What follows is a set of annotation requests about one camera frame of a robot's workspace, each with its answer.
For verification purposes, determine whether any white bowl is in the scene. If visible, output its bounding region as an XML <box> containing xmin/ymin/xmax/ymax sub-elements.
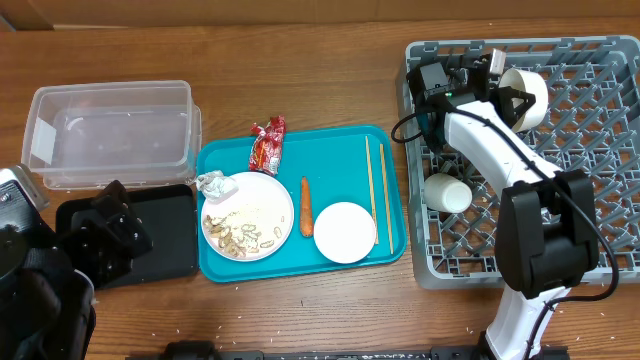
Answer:
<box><xmin>499</xmin><ymin>68</ymin><xmax>549</xmax><ymax>132</ymax></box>

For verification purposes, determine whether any small white cup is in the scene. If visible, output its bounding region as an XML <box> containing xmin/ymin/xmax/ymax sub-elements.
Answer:
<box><xmin>423</xmin><ymin>173</ymin><xmax>472</xmax><ymax>213</ymax></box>

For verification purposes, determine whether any wooden chopstick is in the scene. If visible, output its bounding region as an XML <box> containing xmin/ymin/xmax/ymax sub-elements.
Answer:
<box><xmin>365</xmin><ymin>136</ymin><xmax>379</xmax><ymax>245</ymax></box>
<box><xmin>379</xmin><ymin>143</ymin><xmax>394</xmax><ymax>255</ymax></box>

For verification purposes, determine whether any white napkin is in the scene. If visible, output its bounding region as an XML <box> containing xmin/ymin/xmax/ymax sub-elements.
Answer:
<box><xmin>196</xmin><ymin>170</ymin><xmax>239</xmax><ymax>203</ymax></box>

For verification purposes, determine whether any food scraps and rice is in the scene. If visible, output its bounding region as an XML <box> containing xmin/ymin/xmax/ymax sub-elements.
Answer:
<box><xmin>201</xmin><ymin>205</ymin><xmax>292</xmax><ymax>262</ymax></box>

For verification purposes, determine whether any large white plate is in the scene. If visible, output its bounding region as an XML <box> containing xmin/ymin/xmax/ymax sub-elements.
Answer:
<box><xmin>201</xmin><ymin>172</ymin><xmax>295</xmax><ymax>238</ymax></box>

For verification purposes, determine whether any red snack wrapper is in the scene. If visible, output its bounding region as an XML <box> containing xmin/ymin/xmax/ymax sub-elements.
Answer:
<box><xmin>248</xmin><ymin>115</ymin><xmax>286</xmax><ymax>176</ymax></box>

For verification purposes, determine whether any orange carrot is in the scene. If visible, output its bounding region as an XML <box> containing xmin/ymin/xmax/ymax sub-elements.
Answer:
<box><xmin>300</xmin><ymin>177</ymin><xmax>314</xmax><ymax>237</ymax></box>

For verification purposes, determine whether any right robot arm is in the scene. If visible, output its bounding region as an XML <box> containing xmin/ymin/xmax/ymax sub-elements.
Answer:
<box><xmin>406</xmin><ymin>50</ymin><xmax>599</xmax><ymax>359</ymax></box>

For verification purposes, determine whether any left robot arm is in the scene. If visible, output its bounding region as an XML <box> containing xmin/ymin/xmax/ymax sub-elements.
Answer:
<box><xmin>1</xmin><ymin>180</ymin><xmax>153</xmax><ymax>359</ymax></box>

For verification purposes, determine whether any grey dishwasher rack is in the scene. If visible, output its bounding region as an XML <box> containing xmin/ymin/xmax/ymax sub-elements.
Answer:
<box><xmin>396</xmin><ymin>36</ymin><xmax>639</xmax><ymax>289</ymax></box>

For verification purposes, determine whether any black plastic tray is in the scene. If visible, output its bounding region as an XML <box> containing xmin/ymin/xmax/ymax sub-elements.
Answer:
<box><xmin>56</xmin><ymin>185</ymin><xmax>198</xmax><ymax>289</ymax></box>

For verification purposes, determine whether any clear plastic container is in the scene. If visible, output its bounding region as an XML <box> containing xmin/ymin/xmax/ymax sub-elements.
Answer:
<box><xmin>21</xmin><ymin>80</ymin><xmax>202</xmax><ymax>190</ymax></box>

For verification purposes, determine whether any teal plastic tray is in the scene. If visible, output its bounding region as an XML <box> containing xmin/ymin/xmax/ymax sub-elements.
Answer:
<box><xmin>197</xmin><ymin>125</ymin><xmax>408</xmax><ymax>283</ymax></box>

